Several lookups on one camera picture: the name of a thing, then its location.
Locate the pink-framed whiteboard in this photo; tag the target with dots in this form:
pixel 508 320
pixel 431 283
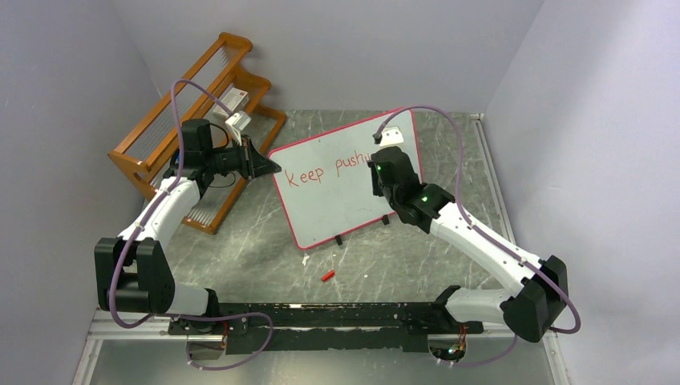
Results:
pixel 325 183

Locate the orange wooden rack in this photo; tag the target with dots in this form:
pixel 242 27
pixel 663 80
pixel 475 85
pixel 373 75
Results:
pixel 144 153

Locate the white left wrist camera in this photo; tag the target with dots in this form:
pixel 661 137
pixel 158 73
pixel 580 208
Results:
pixel 237 122

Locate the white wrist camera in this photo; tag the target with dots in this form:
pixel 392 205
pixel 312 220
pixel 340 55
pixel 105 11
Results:
pixel 391 136
pixel 237 122

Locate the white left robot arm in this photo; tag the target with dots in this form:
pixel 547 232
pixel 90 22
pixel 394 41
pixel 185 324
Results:
pixel 132 271

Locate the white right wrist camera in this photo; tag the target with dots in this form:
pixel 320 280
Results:
pixel 391 136

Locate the aluminium frame rail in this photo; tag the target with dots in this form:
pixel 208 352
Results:
pixel 551 343

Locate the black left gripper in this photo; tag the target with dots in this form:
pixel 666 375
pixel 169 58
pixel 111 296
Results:
pixel 252 164

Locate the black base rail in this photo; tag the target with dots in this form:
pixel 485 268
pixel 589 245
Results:
pixel 318 327

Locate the red marker cap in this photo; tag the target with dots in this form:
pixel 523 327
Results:
pixel 329 275

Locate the white red box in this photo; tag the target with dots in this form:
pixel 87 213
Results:
pixel 234 99

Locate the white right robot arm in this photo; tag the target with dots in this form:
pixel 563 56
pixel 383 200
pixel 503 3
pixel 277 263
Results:
pixel 533 292

